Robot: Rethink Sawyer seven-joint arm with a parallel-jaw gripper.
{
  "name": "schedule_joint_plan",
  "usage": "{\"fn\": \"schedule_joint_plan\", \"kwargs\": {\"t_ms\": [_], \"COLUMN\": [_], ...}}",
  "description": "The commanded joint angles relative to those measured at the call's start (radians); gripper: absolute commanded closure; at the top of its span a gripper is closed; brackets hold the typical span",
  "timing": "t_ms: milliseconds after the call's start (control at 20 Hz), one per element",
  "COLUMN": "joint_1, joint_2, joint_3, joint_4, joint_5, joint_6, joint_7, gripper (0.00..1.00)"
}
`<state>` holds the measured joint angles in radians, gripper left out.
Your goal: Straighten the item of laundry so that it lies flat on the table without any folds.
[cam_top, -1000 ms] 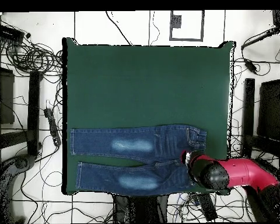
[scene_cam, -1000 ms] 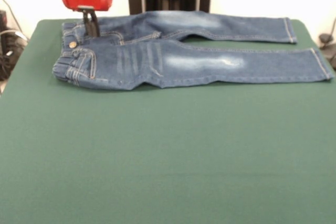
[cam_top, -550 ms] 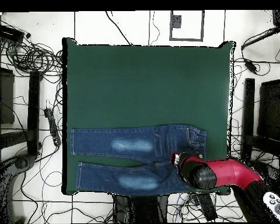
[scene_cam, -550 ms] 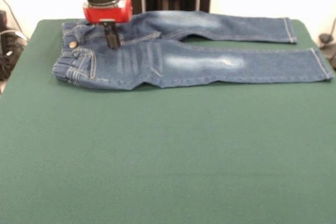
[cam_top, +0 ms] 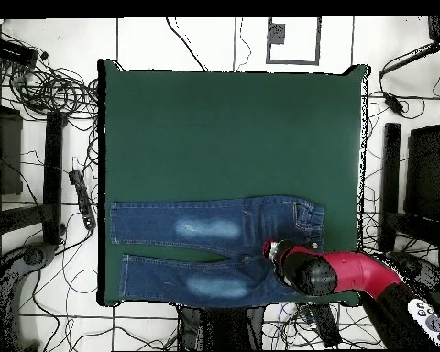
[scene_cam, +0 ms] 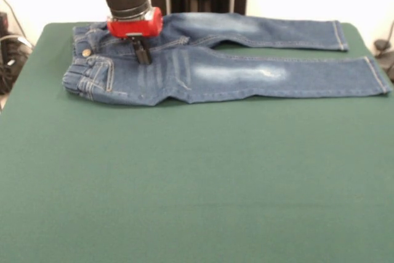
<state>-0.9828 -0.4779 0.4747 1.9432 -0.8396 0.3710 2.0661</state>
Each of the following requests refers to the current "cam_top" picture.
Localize black stand base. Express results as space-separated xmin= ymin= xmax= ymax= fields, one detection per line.
xmin=20 ymin=243 xmax=57 ymax=268
xmin=386 ymin=251 xmax=440 ymax=293

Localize blue denim jeans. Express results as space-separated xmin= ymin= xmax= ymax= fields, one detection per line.
xmin=108 ymin=194 xmax=326 ymax=309

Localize black bar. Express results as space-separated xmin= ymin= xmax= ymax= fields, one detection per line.
xmin=378 ymin=40 xmax=440 ymax=79

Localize black power adapter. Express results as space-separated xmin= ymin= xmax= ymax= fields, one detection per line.
xmin=382 ymin=91 xmax=407 ymax=117

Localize grey square frame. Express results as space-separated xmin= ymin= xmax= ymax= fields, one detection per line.
xmin=266 ymin=16 xmax=323 ymax=67

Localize narrow black panel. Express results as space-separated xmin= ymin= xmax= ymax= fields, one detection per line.
xmin=42 ymin=110 xmax=66 ymax=246
xmin=379 ymin=122 xmax=403 ymax=253

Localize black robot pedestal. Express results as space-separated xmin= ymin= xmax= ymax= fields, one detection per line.
xmin=177 ymin=305 xmax=266 ymax=350

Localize tangle of black cables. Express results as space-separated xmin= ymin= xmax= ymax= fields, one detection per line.
xmin=9 ymin=66 xmax=99 ymax=119

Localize dark green table cloth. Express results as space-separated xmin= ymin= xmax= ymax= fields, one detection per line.
xmin=102 ymin=60 xmax=369 ymax=307

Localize black electronics box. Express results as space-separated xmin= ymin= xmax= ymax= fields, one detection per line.
xmin=0 ymin=37 xmax=40 ymax=68

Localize wide black panel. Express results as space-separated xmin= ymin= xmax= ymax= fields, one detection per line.
xmin=403 ymin=123 xmax=440 ymax=222
xmin=0 ymin=104 xmax=24 ymax=196

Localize black power strip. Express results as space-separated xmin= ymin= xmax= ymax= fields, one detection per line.
xmin=310 ymin=303 xmax=343 ymax=348
xmin=68 ymin=169 xmax=97 ymax=231

